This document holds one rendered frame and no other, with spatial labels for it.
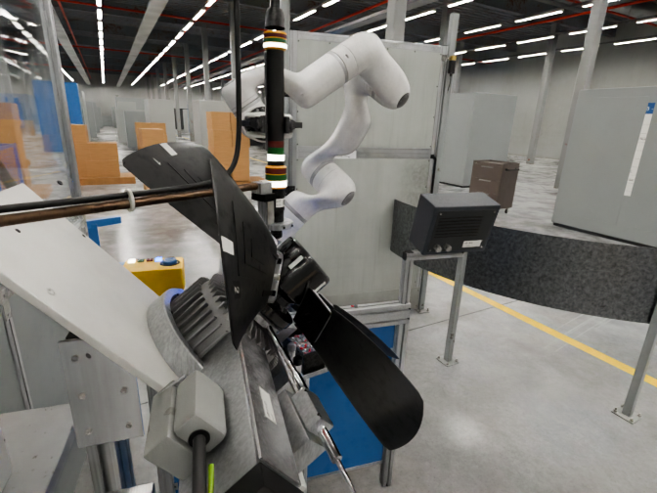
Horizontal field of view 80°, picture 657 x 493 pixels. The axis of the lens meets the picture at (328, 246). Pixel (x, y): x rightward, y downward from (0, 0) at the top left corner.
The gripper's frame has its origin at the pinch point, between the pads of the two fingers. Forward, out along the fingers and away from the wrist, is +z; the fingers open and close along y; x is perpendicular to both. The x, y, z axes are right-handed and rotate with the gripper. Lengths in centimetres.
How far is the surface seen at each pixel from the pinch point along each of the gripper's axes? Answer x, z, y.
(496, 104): 61, -767, -679
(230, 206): -9.5, 31.8, 11.0
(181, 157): -6.8, -2.6, 17.8
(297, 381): -37.4, 29.9, 2.0
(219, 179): -6.3, 31.3, 12.1
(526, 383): -146, -76, -166
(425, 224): -31, -33, -57
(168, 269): -40, -31, 25
